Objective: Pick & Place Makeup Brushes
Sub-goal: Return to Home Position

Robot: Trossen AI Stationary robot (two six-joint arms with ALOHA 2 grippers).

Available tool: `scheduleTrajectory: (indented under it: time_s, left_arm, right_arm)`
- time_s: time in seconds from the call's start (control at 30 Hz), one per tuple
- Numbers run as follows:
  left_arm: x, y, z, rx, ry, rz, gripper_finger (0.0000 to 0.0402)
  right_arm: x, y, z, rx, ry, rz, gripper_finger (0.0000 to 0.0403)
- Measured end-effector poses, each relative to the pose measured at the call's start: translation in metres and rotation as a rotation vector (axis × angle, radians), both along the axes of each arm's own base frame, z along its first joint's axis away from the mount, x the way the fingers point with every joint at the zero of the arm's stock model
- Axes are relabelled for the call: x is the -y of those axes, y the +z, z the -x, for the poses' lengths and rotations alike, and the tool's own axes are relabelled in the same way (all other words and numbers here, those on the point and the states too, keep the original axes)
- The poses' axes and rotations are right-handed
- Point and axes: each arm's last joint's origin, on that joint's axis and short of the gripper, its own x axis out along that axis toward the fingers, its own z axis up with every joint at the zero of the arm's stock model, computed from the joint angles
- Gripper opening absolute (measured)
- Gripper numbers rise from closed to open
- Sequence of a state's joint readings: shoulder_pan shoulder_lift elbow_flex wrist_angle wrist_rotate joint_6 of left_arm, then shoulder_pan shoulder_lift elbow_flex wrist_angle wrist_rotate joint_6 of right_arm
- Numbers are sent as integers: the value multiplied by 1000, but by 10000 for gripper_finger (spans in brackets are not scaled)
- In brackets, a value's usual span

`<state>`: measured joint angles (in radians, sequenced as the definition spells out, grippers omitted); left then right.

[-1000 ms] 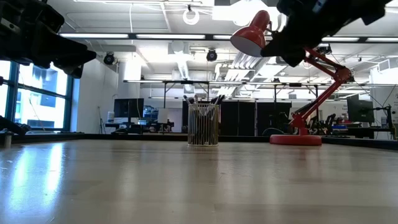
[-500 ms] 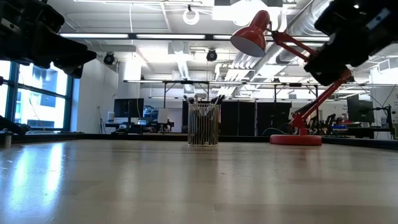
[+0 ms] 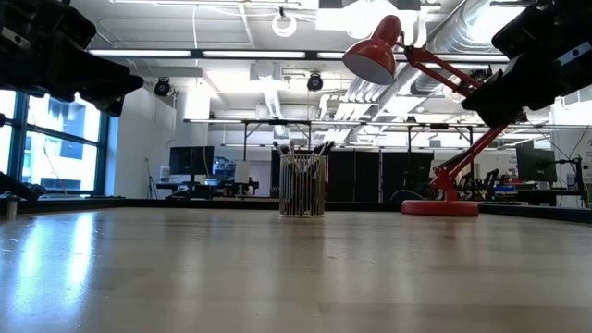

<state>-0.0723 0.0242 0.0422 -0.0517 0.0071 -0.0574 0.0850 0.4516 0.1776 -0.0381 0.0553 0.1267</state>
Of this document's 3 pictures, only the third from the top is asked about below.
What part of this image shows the large glass window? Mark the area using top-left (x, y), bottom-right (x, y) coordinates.
top-left (0, 87), bottom-right (111, 196)

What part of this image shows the thin tripod stand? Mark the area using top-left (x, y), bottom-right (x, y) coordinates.
top-left (144, 156), bottom-right (157, 200)

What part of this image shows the black slanted strut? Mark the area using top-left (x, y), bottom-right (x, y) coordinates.
top-left (0, 170), bottom-right (47, 203)

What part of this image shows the black office desk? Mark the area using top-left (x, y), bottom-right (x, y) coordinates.
top-left (154, 181), bottom-right (260, 201)

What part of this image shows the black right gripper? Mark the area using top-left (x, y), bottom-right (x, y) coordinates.
top-left (461, 0), bottom-right (592, 129)

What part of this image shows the red desk lamp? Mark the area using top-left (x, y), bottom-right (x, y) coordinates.
top-left (341, 14), bottom-right (528, 217)

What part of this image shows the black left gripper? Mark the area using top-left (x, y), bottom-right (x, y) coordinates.
top-left (0, 0), bottom-right (146, 117)

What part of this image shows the white rectangular box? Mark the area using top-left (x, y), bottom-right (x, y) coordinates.
top-left (234, 160), bottom-right (252, 185)

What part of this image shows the black computer monitor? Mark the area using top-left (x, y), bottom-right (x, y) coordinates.
top-left (168, 145), bottom-right (216, 184)
top-left (515, 140), bottom-right (559, 184)

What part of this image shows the black metal rack frame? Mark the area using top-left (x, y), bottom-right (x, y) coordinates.
top-left (183, 117), bottom-right (551, 154)

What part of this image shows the grey cylindrical post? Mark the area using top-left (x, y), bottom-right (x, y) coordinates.
top-left (1, 195), bottom-right (20, 221)

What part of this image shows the gold wire brush holder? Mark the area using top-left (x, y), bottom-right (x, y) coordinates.
top-left (278, 153), bottom-right (327, 219)

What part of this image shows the white ceiling ring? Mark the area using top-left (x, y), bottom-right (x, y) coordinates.
top-left (271, 11), bottom-right (298, 39)

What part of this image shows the cluttered office desk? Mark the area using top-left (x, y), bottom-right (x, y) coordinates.
top-left (480, 168), bottom-right (588, 207)

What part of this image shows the black aluminium table frame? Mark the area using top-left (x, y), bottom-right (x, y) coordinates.
top-left (0, 196), bottom-right (592, 225)

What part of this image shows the long ceiling light bar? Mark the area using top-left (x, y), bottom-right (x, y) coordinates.
top-left (87, 47), bottom-right (510, 65)

